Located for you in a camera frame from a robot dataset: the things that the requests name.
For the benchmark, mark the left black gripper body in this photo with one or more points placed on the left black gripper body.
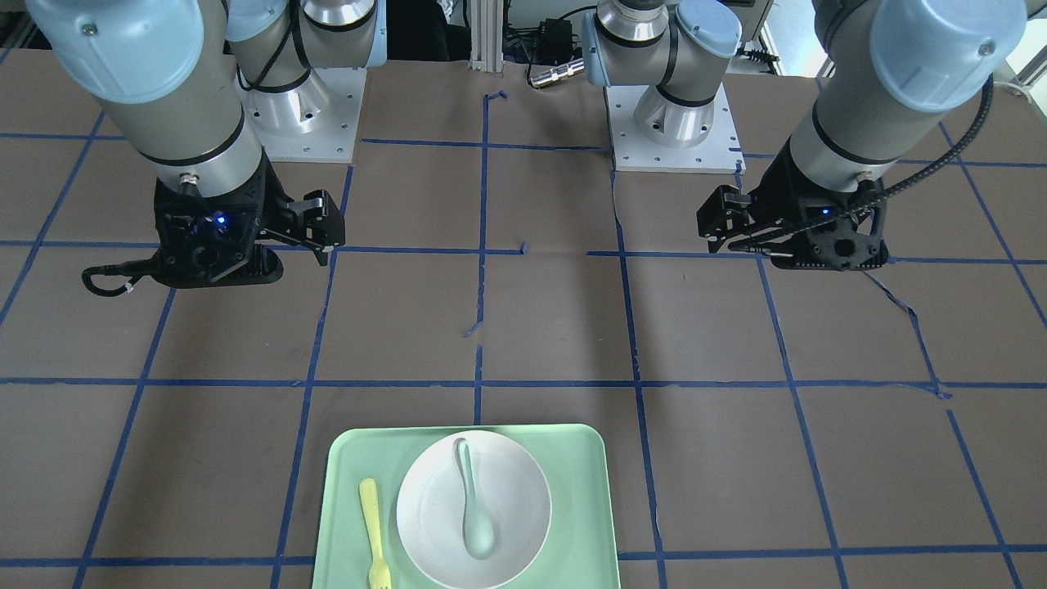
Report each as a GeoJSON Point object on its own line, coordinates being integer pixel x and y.
{"type": "Point", "coordinates": [779, 194]}

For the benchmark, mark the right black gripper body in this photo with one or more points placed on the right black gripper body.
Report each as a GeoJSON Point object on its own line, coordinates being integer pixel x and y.
{"type": "Point", "coordinates": [273, 204]}

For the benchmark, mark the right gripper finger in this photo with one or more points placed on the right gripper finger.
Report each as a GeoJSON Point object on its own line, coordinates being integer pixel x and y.
{"type": "Point", "coordinates": [314, 223]}

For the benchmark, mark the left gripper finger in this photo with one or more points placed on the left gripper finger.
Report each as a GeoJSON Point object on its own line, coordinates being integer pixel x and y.
{"type": "Point", "coordinates": [772, 242]}
{"type": "Point", "coordinates": [723, 215]}

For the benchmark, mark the white round plate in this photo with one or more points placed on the white round plate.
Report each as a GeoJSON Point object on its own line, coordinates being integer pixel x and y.
{"type": "Point", "coordinates": [514, 490]}

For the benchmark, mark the yellow plastic fork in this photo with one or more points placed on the yellow plastic fork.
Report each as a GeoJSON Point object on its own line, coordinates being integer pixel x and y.
{"type": "Point", "coordinates": [379, 574]}

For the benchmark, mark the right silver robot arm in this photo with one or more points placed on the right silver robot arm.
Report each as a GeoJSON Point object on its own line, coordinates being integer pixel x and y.
{"type": "Point", "coordinates": [200, 89]}

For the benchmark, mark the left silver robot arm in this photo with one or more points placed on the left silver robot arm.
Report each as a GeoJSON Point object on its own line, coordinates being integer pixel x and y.
{"type": "Point", "coordinates": [911, 89]}

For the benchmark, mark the pale green plastic spoon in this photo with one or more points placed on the pale green plastic spoon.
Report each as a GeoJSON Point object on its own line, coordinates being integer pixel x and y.
{"type": "Point", "coordinates": [477, 528]}

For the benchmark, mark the light green tray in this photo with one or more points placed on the light green tray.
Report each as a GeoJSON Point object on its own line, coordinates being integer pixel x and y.
{"type": "Point", "coordinates": [580, 551]}

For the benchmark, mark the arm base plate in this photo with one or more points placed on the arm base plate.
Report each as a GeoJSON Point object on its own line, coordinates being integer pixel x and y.
{"type": "Point", "coordinates": [651, 134]}
{"type": "Point", "coordinates": [314, 123]}

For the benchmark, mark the aluminium frame post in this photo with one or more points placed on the aluminium frame post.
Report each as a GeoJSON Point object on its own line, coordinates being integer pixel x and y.
{"type": "Point", "coordinates": [486, 19]}

